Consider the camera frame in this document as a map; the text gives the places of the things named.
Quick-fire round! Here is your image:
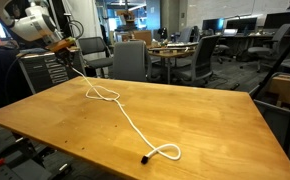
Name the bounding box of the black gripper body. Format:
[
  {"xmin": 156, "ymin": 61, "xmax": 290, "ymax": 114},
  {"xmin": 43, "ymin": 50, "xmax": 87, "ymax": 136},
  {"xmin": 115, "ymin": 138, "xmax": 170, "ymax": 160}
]
[{"xmin": 55, "ymin": 47, "xmax": 74, "ymax": 64}]

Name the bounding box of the white rope with black cap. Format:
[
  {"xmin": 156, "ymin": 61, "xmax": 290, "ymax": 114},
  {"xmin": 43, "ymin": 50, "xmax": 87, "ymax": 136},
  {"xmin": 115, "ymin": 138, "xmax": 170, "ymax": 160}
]
[{"xmin": 65, "ymin": 62, "xmax": 183, "ymax": 165}]

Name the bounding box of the gray drawer cabinet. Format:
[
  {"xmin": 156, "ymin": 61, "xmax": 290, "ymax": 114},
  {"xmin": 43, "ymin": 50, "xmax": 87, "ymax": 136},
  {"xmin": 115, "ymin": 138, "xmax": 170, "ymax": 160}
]
[{"xmin": 17, "ymin": 47, "xmax": 86, "ymax": 95}]

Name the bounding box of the gray mesh chair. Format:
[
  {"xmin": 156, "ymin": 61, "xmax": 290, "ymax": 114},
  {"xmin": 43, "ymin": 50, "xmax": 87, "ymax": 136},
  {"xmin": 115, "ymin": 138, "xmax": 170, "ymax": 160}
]
[{"xmin": 77, "ymin": 36, "xmax": 115, "ymax": 80}]

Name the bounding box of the white curtain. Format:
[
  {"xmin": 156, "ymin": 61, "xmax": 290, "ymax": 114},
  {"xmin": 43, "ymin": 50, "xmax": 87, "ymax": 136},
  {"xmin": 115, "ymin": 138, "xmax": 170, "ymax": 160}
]
[{"xmin": 62, "ymin": 0, "xmax": 104, "ymax": 43}]

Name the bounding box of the gray padded chair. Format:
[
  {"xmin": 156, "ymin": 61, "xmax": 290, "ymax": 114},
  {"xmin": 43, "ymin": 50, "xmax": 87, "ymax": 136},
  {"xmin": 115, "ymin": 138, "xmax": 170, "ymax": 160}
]
[{"xmin": 112, "ymin": 39, "xmax": 153, "ymax": 83}]

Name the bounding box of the tall brown cardboard box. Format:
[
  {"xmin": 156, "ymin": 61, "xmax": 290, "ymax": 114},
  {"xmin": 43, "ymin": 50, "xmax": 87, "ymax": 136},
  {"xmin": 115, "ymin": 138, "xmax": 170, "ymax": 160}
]
[{"xmin": 133, "ymin": 30, "xmax": 153, "ymax": 46}]

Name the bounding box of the wooden office desk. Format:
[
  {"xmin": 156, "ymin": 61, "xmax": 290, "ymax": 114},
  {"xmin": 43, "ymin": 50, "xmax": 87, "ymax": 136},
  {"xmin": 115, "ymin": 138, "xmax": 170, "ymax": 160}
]
[{"xmin": 147, "ymin": 41, "xmax": 200, "ymax": 85}]

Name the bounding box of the dark office chair backrest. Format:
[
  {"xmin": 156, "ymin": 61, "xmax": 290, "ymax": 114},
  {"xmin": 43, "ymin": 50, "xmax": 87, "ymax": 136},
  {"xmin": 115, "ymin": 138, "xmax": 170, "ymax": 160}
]
[{"xmin": 177, "ymin": 25, "xmax": 200, "ymax": 44}]

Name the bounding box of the black computer monitor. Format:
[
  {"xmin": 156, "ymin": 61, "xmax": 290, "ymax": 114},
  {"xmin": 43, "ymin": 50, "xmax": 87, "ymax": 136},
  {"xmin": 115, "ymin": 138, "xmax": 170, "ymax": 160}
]
[
  {"xmin": 225, "ymin": 16, "xmax": 259, "ymax": 34},
  {"xmin": 201, "ymin": 17, "xmax": 226, "ymax": 33},
  {"xmin": 263, "ymin": 10, "xmax": 290, "ymax": 30}
]

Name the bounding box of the open laptop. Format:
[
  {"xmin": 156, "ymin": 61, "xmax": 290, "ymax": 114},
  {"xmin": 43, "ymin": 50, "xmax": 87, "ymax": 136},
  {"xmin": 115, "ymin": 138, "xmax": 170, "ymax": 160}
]
[{"xmin": 221, "ymin": 28, "xmax": 239, "ymax": 37}]

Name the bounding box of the dark gray office chair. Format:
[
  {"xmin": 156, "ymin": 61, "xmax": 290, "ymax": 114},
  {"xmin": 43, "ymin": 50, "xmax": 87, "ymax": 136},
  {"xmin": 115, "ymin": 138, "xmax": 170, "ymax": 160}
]
[{"xmin": 239, "ymin": 22, "xmax": 290, "ymax": 73}]

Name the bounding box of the gray plastic bin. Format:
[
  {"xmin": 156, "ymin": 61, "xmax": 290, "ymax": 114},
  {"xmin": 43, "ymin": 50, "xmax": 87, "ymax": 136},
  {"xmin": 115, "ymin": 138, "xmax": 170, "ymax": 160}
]
[{"xmin": 248, "ymin": 71, "xmax": 290, "ymax": 164}]

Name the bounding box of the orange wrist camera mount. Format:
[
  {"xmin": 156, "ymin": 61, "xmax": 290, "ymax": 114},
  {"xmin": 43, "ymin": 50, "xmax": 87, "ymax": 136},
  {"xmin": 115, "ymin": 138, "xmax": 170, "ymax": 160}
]
[{"xmin": 46, "ymin": 36, "xmax": 77, "ymax": 53}]

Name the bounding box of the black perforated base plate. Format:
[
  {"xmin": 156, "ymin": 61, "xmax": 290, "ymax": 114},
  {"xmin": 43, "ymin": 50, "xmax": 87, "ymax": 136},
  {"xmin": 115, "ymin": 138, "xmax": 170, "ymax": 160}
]
[{"xmin": 0, "ymin": 133, "xmax": 73, "ymax": 180}]

